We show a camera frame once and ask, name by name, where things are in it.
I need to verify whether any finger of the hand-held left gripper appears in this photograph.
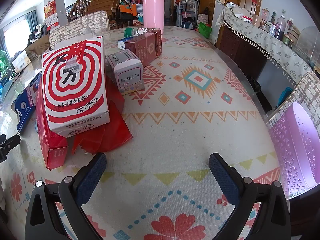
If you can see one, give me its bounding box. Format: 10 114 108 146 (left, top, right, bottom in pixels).
0 134 21 164

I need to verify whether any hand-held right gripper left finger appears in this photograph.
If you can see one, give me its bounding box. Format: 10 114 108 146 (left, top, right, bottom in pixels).
25 152 107 240

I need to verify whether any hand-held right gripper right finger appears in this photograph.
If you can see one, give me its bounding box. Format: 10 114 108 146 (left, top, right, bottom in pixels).
209 152 292 240

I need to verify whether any red cardboard box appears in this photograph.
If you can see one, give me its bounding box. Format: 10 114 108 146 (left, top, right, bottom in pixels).
35 80 69 170

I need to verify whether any red plastic bag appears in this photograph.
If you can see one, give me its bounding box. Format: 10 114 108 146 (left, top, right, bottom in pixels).
71 85 134 155

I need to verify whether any purple plastic basket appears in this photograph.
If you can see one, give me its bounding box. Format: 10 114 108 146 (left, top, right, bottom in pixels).
269 102 320 198

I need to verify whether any red white spiral box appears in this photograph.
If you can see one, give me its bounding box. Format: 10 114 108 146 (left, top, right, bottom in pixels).
41 35 110 138

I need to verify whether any grey white small box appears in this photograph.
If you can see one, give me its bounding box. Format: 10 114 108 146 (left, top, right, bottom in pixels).
105 50 145 95

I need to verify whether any blue white tissue pack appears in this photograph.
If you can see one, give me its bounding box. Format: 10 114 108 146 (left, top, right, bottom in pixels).
117 36 140 52

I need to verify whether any maroon box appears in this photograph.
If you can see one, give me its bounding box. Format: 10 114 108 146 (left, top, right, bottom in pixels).
124 29 163 67

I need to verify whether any black trash bag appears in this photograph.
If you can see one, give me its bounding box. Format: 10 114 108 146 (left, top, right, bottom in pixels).
246 76 262 93

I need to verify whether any blue cardboard box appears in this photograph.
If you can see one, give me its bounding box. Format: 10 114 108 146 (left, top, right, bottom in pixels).
14 72 42 134

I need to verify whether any patterned tablecloth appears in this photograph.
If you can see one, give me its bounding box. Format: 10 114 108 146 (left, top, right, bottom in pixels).
0 26 283 240

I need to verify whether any green crate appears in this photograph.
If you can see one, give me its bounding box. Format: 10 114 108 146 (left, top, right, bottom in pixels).
0 50 13 80

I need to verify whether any white cardboard box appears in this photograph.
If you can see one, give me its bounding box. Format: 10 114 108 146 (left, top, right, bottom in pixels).
11 50 32 74

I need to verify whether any brown sofa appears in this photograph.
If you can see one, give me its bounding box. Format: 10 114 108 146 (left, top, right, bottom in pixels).
25 34 50 58

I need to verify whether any teal plastic bin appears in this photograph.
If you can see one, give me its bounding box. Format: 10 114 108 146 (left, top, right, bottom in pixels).
277 87 294 108

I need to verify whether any patterned fabric chair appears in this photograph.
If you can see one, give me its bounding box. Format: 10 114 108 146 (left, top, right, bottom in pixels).
265 71 320 130
49 10 110 50

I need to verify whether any dark wooden sideboard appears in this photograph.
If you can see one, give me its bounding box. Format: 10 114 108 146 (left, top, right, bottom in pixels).
216 25 269 80

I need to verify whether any cloth covered sideboard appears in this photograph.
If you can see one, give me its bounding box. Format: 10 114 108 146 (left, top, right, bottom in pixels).
216 6 317 85

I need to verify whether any green bag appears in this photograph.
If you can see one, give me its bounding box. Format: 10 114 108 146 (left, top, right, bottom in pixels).
198 22 212 38

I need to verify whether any green cap pepper bottle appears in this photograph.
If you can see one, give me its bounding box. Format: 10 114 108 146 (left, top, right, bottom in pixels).
124 27 160 37

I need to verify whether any clear dome cover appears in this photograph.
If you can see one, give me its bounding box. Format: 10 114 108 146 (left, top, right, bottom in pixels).
296 26 320 65

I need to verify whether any purple plastic jar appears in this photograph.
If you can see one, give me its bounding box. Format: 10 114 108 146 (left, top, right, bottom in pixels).
275 15 288 39

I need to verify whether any wooden staircase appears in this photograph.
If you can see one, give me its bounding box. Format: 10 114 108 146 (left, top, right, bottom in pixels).
66 0 125 23

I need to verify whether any metal rack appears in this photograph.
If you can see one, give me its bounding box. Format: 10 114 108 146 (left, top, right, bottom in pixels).
179 0 200 28

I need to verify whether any orange bag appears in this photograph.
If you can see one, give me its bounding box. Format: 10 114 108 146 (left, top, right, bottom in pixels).
119 4 137 20

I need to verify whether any pink thermos flask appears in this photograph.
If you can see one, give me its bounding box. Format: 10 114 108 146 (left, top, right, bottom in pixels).
142 0 164 35

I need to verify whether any red wall calendar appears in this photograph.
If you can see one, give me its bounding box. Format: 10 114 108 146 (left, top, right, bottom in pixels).
44 0 60 30

